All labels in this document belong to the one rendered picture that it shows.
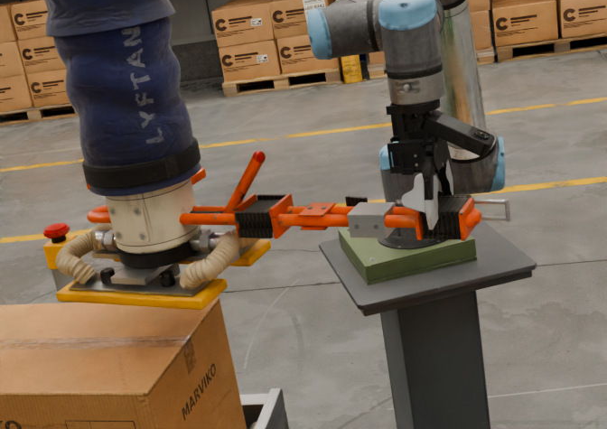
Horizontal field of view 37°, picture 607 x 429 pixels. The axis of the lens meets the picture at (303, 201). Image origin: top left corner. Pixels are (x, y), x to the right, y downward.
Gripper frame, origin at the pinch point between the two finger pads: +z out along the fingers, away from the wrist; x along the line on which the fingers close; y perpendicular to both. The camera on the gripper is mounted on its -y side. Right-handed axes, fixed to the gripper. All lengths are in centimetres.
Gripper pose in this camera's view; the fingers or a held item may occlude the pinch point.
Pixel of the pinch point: (443, 214)
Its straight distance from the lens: 154.0
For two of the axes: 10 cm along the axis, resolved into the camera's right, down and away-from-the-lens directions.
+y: -8.9, 0.0, 4.5
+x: -4.3, 3.5, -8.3
